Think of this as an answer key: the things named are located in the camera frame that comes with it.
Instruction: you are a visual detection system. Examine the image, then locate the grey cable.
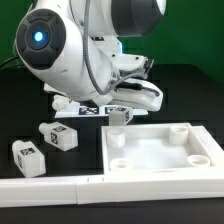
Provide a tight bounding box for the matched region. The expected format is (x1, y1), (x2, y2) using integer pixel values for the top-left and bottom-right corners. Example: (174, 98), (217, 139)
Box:
(83, 0), (149, 96)

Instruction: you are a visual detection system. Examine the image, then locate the white square tabletop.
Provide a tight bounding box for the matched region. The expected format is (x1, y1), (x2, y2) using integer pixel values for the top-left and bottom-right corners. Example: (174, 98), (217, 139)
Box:
(101, 123), (212, 174)

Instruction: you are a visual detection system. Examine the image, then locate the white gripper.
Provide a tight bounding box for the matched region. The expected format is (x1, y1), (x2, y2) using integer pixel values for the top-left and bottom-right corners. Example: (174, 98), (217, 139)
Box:
(93, 78), (163, 111)

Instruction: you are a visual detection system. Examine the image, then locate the white sheet with tags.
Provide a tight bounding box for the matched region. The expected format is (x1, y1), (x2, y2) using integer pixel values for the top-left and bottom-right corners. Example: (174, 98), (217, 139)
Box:
(54, 99), (149, 119)

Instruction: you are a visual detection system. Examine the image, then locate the white L-shaped obstacle fence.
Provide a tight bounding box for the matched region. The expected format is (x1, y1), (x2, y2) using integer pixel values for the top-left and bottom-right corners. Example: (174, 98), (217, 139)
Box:
(0, 126), (224, 207)

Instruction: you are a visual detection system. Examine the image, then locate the black cable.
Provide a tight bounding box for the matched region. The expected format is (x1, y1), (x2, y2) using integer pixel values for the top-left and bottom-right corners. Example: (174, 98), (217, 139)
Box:
(0, 54), (21, 70)

